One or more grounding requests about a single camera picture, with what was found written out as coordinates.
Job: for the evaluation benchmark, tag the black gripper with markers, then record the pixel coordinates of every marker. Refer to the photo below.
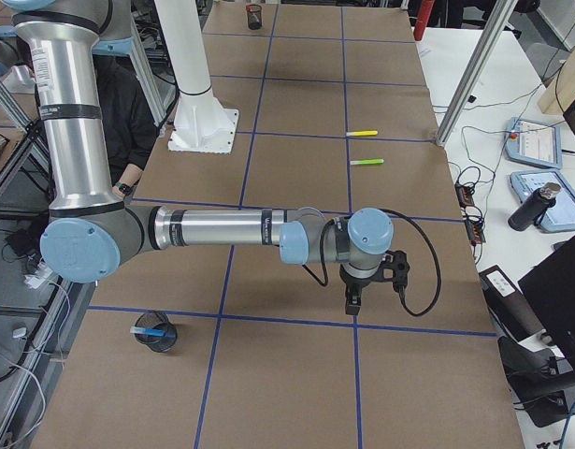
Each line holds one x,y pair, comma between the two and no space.
355,282

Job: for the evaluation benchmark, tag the blue highlighter pen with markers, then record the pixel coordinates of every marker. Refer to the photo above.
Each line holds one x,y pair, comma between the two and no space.
149,332

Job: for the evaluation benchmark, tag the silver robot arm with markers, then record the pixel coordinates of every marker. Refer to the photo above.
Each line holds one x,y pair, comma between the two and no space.
92,231

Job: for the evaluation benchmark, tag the green highlighter pen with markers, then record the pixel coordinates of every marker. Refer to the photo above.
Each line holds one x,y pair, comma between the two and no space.
367,162

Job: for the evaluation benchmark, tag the yellow highlighter pen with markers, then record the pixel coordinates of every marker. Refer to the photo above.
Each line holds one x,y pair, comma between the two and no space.
363,133

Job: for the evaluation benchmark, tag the brown paper table mat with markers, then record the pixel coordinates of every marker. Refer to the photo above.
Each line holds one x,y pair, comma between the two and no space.
265,356

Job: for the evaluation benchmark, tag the black mesh pen cup right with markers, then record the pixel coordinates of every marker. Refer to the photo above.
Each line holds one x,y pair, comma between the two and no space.
157,320

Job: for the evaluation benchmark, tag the black mesh pen cup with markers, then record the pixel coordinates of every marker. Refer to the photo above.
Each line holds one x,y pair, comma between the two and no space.
257,9
157,320

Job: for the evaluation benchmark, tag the black water bottle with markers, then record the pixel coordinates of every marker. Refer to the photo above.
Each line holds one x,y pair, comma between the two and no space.
532,210

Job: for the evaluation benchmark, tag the black monitor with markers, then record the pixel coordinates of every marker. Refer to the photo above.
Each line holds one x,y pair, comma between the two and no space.
549,289

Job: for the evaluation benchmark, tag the teach pendant tablet near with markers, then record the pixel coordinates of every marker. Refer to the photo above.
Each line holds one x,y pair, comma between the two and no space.
561,217

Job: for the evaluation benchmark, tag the teach pendant tablet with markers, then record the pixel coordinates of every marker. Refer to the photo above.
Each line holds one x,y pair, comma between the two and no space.
533,143
561,217

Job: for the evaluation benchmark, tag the teach pendant tablet far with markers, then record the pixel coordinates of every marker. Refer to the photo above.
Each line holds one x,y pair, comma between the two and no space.
533,143

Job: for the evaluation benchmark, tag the seated person in black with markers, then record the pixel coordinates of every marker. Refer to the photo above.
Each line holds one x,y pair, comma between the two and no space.
129,128

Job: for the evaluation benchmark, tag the black mesh pen cup left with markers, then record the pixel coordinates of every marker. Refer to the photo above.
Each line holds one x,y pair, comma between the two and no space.
257,9

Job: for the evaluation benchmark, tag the red cylinder object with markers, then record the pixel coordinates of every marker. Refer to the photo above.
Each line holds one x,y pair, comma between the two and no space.
422,19

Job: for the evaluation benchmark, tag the aluminium frame post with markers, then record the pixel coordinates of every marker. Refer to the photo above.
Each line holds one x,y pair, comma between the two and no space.
478,59

